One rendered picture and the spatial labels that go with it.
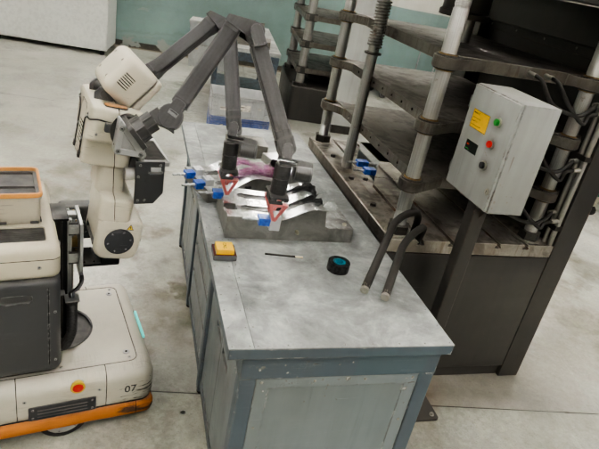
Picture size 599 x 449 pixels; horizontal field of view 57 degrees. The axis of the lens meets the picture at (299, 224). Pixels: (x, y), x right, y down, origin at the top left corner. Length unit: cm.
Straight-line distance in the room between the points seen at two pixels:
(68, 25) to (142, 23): 122
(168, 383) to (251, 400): 94
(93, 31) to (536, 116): 721
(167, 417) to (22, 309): 78
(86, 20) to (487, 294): 696
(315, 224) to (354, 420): 72
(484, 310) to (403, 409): 102
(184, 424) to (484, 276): 147
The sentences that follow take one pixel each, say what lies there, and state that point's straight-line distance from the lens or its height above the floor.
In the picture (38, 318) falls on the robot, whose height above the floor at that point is 54.
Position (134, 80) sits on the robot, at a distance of 194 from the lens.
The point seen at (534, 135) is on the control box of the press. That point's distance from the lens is 207.
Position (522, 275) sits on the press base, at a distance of 284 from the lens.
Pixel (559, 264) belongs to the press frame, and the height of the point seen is 69.
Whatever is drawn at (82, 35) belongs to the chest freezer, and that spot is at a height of 23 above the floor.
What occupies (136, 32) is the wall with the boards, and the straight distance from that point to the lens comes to 935.
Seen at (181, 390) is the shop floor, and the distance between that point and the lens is 258.
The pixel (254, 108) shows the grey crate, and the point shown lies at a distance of 564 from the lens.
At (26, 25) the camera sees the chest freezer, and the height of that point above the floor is 24.
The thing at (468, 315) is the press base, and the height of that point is 39.
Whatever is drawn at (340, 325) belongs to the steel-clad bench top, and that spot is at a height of 80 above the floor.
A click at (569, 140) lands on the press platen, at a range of 264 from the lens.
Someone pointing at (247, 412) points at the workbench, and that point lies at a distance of 175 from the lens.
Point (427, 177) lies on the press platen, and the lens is 242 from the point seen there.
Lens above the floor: 178
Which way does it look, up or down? 26 degrees down
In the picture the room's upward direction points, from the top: 12 degrees clockwise
